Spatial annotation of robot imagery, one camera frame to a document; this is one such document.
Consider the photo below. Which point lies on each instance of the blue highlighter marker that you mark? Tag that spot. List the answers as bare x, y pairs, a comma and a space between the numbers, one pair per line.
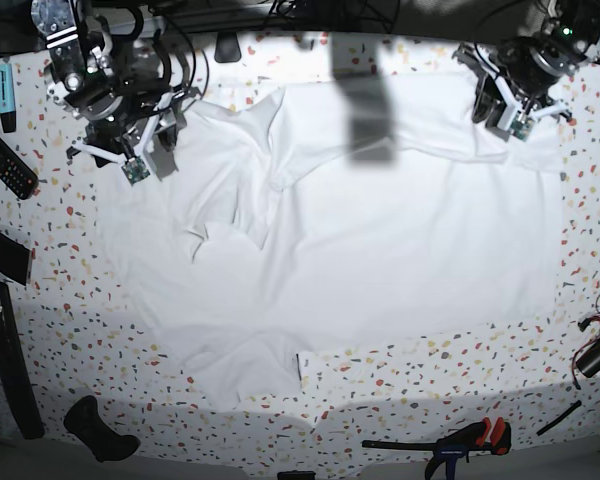
8, 115

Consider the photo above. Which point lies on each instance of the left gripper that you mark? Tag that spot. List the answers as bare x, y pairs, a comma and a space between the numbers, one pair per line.
494, 105

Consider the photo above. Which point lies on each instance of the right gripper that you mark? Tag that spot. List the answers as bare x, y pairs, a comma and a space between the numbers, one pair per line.
115, 137

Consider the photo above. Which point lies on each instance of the black remote control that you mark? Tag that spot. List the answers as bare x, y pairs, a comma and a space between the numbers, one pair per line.
15, 174

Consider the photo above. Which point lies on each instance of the terrazzo patterned table cloth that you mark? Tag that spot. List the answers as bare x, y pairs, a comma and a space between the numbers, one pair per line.
81, 333

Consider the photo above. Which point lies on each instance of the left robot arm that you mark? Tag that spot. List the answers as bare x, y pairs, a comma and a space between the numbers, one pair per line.
514, 77

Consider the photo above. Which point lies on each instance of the black orange bar clamp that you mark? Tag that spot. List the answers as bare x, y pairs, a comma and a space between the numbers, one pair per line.
480, 437

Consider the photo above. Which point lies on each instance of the short black stick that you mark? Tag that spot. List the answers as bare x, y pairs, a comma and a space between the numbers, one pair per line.
560, 418

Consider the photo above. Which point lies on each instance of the white T-shirt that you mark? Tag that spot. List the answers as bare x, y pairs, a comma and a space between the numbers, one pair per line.
328, 215

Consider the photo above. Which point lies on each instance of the small black device bottom edge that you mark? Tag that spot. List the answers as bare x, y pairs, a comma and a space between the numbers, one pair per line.
296, 475

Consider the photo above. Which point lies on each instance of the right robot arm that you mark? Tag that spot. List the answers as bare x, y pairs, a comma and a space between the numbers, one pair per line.
124, 67

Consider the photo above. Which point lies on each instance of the black flat box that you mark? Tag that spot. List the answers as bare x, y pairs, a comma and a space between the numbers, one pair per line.
15, 260

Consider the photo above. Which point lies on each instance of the black stand foot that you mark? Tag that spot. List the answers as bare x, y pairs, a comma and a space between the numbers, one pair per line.
227, 48

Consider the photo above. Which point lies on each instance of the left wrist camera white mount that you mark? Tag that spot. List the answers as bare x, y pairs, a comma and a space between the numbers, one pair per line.
516, 112

